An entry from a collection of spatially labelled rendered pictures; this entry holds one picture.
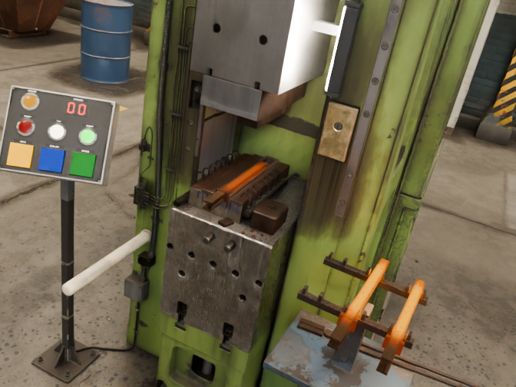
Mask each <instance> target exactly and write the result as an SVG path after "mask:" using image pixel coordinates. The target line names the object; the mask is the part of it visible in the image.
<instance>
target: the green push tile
mask: <svg viewBox="0 0 516 387"><path fill-rule="evenodd" d="M96 157H97V156H96V155H93V154H83V153H78V152H73V154H72V159H71V168H70V173H69V174H70V175H75V176H81V177H91V178H93V176H94V167H95V162H96Z"/></svg>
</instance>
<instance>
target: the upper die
mask: <svg viewBox="0 0 516 387"><path fill-rule="evenodd" d="M306 86H307V82H305V83H303V84H301V85H299V86H296V87H294V88H292V89H290V90H288V91H285V92H283V93H282V94H278V95H277V94H272V93H269V92H266V91H261V90H260V86H259V87H257V88H251V87H247V86H245V85H241V84H237V83H234V82H232V81H227V80H223V79H221V78H216V77H213V76H212V74H204V75H203V84H202V91H201V98H200V104H202V105H205V106H208V107H210V108H215V109H217V110H220V111H225V112H227V113H230V114H235V115H237V116H240V117H244V118H247V119H250V120H252V121H260V120H261V119H263V118H265V117H267V116H269V115H271V114H273V113H275V112H276V111H278V110H280V109H282V108H284V107H286V106H288V105H290V104H292V103H293V102H295V101H298V100H299V99H301V98H303V97H305V93H306Z"/></svg>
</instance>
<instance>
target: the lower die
mask: <svg viewBox="0 0 516 387"><path fill-rule="evenodd" d="M267 158H269V159H272V160H275V161H274V162H272V163H271V164H270V165H269V166H268V167H267V168H265V169H264V170H262V171H261V172H260V173H258V174H257V175H256V176H255V177H253V178H252V179H250V180H249V181H247V182H246V183H245V184H244V185H243V186H241V187H239V188H238V189H237V190H235V191H234V192H232V193H230V195H229V200H228V202H222V203H221V204H220V205H219V206H217V207H216V208H214V209H213V210H211V211H209V210H205V209H203V206H205V205H206V203H205V202H204V200H205V199H206V198H208V197H209V196H210V195H212V194H214V193H215V190H216V188H220V189H221V188H223V187H225V186H226V185H227V184H228V183H230V182H231V181H233V180H235V179H236V178H237V177H239V176H240V175H241V174H243V173H244V172H246V171H247V170H249V169H250V168H251V167H253V166H254V165H256V164H258V163H259V162H260V161H263V160H265V159H267ZM289 166H290V165H288V164H284V163H281V162H279V160H278V159H276V158H273V157H269V156H266V157H261V156H259V155H256V154H254V155H253V156H252V155H249V154H245V153H244V154H242V155H241V156H240V158H239V157H238V158H236V160H235V161H233V160H232V161H231V162H230V165H228V164H226V165H225V166H224V168H222V167H221V168H220V169H219V170H218V172H217V171H215V172H213V173H212V176H210V175H209V176H207V177H206V180H203V179H202V180H200V181H199V182H197V183H196V184H194V185H193V186H191V187H190V192H189V200H188V204H189V205H192V206H194V207H198V208H200V209H202V210H205V211H208V212H210V213H214V214H216V215H218V216H220V217H224V218H228V217H229V218H230V219H231V220H233V221H234V222H236V223H241V222H242V221H243V220H244V219H246V218H245V217H244V216H243V212H244V210H245V209H246V208H247V206H248V203H249V197H248V196H247V195H246V194H244V195H243V196H242V197H241V196H240V195H241V194H242V193H247V189H249V188H252V186H253V185H254V184H257V183H258V181H259V180H263V177H264V176H266V175H268V173H269V172H271V171H273V169H274V168H279V169H280V170H281V171H282V173H283V174H282V177H281V180H282V179H283V178H287V177H288V173H289ZM216 172H217V173H216ZM274 172H275V173H276V174H277V182H279V179H280V171H279V170H275V171H274ZM270 176H271V177H272V179H273V184H272V187H273V185H274V184H275V180H276V175H275V174H270ZM265 181H266V182H267V184H268V186H267V190H266V192H267V191H268V189H269V188H270V183H271V179H270V178H268V177H266V178H265ZM277 182H276V183H277ZM259 185H261V187H262V188H263V191H262V195H263V193H264V192H265V188H266V184H265V182H263V181H260V183H259ZM254 190H256V193H257V195H256V200H257V199H258V197H259V195H260V187H259V186H255V187H254ZM248 194H249V195H250V196H251V201H250V205H251V204H252V203H253V201H254V197H255V193H254V191H253V190H249V191H248ZM262 195H261V196H262Z"/></svg>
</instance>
